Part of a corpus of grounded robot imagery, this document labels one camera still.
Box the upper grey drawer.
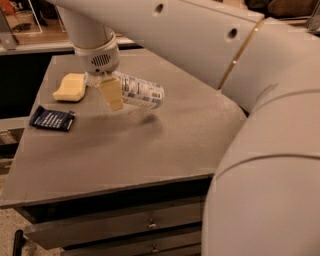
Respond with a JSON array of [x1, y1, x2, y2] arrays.
[[25, 196, 204, 249]]

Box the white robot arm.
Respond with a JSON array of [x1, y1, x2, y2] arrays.
[[49, 0, 320, 256]]

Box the clear blue-label plastic bottle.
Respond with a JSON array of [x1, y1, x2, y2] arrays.
[[114, 71, 165, 109]]

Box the black cylinder on floor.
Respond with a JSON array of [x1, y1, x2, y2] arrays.
[[12, 229, 25, 256]]

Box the grey drawer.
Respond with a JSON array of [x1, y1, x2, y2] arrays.
[[61, 226, 201, 256], [25, 196, 204, 249]]

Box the grey drawer cabinet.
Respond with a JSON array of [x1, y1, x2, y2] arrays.
[[1, 49, 245, 253]]

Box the lower grey drawer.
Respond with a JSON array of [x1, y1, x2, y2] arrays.
[[61, 226, 201, 256]]

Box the metal railing post left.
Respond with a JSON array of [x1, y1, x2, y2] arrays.
[[0, 9, 18, 50]]

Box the yellow sponge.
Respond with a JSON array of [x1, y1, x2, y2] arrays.
[[53, 73, 86, 102]]

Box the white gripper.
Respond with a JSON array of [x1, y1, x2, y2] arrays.
[[74, 33, 123, 111]]

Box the dark blue snack packet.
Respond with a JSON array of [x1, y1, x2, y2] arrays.
[[29, 105, 75, 132]]

